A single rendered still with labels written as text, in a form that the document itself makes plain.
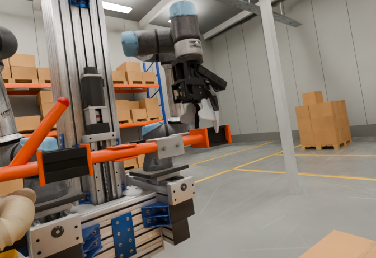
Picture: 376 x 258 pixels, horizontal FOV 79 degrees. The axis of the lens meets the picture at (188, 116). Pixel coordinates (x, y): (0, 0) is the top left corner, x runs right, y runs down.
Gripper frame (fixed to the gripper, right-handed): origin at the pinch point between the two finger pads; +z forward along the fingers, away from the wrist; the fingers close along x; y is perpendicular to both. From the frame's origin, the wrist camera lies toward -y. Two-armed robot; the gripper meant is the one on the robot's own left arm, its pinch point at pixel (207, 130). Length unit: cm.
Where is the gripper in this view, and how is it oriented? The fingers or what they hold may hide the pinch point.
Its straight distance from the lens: 63.7
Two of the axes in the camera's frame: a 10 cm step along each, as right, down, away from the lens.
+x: 5.4, -1.2, -8.3
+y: -8.3, 1.0, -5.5
